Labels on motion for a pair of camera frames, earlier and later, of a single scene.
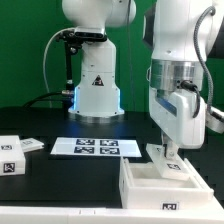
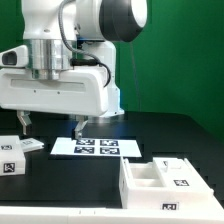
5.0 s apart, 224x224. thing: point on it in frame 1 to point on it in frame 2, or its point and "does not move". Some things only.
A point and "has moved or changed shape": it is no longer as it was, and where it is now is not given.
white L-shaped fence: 93,215 does not move
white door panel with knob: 169,168 has moved or changed shape
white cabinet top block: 12,160 does not move
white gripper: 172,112 to 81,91
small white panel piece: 30,144 does not move
